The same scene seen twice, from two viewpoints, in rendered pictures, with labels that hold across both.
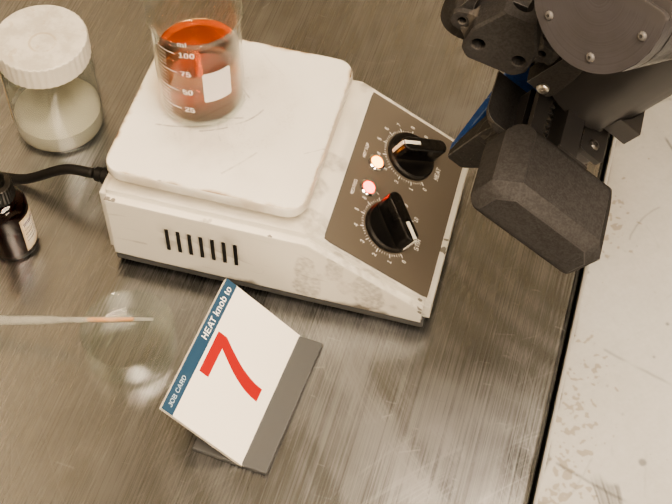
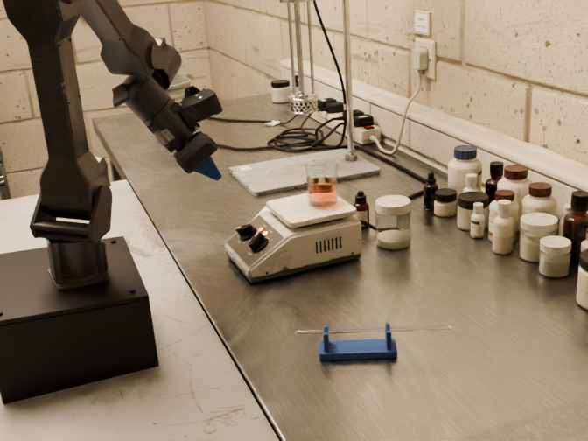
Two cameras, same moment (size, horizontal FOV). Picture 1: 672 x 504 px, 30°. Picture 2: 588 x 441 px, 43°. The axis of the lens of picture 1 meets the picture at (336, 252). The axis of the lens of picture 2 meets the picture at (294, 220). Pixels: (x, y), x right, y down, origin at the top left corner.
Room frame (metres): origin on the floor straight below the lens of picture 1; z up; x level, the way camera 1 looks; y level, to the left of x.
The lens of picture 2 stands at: (1.44, -0.63, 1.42)
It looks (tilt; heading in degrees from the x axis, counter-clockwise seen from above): 21 degrees down; 145
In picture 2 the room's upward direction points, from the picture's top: 4 degrees counter-clockwise
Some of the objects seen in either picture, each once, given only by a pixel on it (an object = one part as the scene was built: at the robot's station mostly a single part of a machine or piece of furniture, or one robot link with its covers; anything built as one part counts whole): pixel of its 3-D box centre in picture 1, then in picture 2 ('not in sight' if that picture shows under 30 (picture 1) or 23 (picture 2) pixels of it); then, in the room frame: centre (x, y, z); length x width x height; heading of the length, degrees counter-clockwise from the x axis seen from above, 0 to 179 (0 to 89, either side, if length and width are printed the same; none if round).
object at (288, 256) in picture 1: (277, 173); (297, 234); (0.48, 0.04, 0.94); 0.22 x 0.13 x 0.08; 76
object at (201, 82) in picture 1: (194, 52); (323, 183); (0.50, 0.08, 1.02); 0.06 x 0.05 x 0.08; 59
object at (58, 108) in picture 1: (50, 81); (393, 222); (0.56, 0.19, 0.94); 0.06 x 0.06 x 0.08
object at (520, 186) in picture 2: not in sight; (514, 197); (0.65, 0.39, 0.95); 0.06 x 0.06 x 0.11
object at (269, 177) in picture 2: not in sight; (303, 170); (0.12, 0.32, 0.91); 0.30 x 0.20 x 0.01; 75
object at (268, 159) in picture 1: (232, 117); (310, 207); (0.49, 0.06, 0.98); 0.12 x 0.12 x 0.01; 76
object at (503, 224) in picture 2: not in sight; (503, 226); (0.70, 0.30, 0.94); 0.03 x 0.03 x 0.09
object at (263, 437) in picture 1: (244, 375); not in sight; (0.35, 0.05, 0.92); 0.09 x 0.06 x 0.04; 161
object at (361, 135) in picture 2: not in sight; (339, 119); (-0.13, 0.63, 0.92); 0.40 x 0.06 x 0.04; 165
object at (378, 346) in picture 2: not in sight; (357, 340); (0.78, -0.09, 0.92); 0.10 x 0.03 x 0.04; 52
